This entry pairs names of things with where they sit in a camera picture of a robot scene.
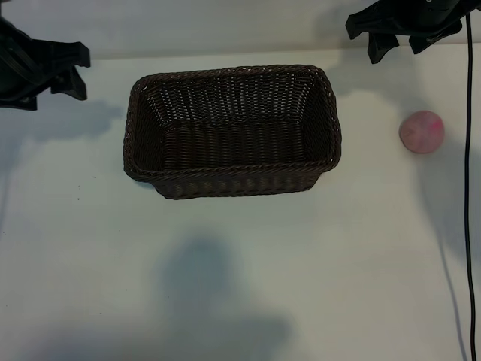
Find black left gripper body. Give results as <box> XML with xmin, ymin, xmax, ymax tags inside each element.
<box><xmin>29</xmin><ymin>39</ymin><xmax>91</xmax><ymax>89</ymax></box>

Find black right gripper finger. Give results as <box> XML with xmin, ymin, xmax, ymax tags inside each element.
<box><xmin>409</xmin><ymin>20</ymin><xmax>463</xmax><ymax>55</ymax></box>
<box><xmin>366</xmin><ymin>32</ymin><xmax>399</xmax><ymax>64</ymax></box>

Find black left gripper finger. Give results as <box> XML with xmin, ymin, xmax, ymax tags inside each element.
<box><xmin>50</xmin><ymin>67</ymin><xmax>88</xmax><ymax>101</ymax></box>
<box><xmin>0</xmin><ymin>95</ymin><xmax>38</xmax><ymax>111</ymax></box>

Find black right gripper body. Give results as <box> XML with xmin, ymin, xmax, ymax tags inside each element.
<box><xmin>345</xmin><ymin>0</ymin><xmax>474</xmax><ymax>39</ymax></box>

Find pink peach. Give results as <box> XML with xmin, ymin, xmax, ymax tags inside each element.
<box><xmin>398</xmin><ymin>110</ymin><xmax>446</xmax><ymax>154</ymax></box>

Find dark brown wicker basket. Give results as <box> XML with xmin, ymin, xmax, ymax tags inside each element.
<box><xmin>123</xmin><ymin>64</ymin><xmax>343</xmax><ymax>200</ymax></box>

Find black wrist cable bundle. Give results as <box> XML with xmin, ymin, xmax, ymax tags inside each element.
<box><xmin>3</xmin><ymin>37</ymin><xmax>41</xmax><ymax>89</ymax></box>

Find long black cable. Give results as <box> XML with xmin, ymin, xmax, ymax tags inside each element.
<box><xmin>464</xmin><ymin>14</ymin><xmax>476</xmax><ymax>361</ymax></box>

